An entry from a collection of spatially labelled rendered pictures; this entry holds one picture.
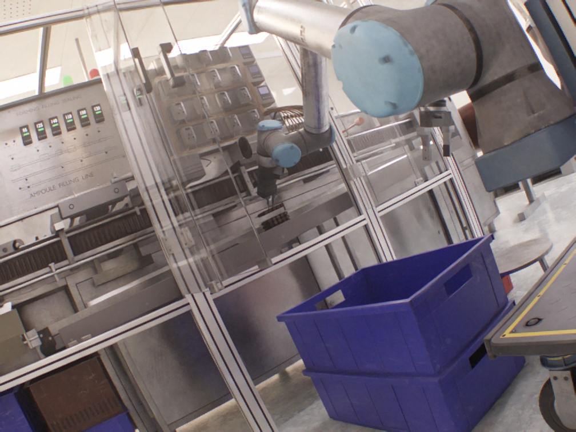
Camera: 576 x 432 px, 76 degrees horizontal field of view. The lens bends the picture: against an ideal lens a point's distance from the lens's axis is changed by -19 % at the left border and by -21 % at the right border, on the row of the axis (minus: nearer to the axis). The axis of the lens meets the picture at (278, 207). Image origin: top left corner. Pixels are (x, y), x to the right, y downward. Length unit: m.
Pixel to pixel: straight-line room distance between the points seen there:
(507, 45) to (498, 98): 0.09
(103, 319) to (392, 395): 0.92
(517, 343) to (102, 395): 1.22
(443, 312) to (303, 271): 1.13
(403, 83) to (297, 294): 1.56
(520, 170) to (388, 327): 0.54
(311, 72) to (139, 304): 0.92
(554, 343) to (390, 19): 0.57
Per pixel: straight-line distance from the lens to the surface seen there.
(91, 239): 1.68
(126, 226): 1.71
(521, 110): 0.70
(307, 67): 1.36
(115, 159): 2.14
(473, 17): 0.71
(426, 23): 0.65
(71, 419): 1.52
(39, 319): 1.99
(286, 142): 1.54
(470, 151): 3.33
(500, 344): 0.85
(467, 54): 0.67
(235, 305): 1.90
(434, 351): 1.04
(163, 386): 1.80
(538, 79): 0.73
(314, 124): 1.52
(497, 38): 0.72
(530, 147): 0.68
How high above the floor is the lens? 0.68
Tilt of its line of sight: 2 degrees up
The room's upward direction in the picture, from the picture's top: 24 degrees counter-clockwise
